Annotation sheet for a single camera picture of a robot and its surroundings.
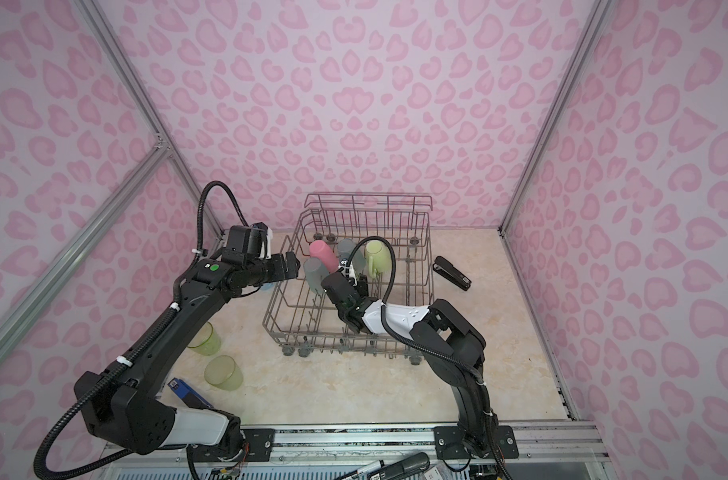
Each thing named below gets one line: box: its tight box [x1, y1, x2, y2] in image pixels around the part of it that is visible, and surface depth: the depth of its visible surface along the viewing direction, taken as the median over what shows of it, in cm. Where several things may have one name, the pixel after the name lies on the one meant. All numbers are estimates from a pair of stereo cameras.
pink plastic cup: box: [309, 240, 339, 274], surface depth 100 cm
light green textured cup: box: [204, 355, 244, 391], surface depth 80 cm
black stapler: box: [432, 256, 472, 291], surface depth 106 cm
